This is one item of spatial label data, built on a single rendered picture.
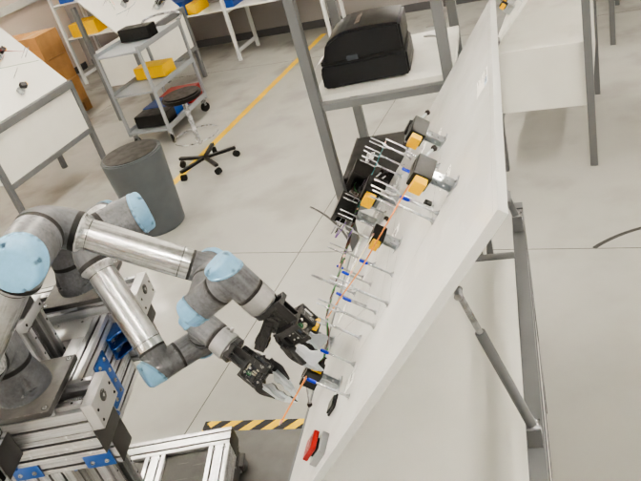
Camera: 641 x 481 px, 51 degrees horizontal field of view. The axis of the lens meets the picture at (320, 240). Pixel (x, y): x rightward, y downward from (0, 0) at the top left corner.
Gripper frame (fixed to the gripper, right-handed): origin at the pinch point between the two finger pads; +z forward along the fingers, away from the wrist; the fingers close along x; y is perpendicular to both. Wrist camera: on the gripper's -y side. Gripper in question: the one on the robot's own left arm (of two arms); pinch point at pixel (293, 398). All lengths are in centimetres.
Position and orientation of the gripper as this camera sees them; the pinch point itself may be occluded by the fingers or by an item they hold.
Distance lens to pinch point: 174.7
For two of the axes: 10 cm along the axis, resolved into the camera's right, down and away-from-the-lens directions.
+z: 7.8, 5.8, -2.1
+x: 6.1, -7.9, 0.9
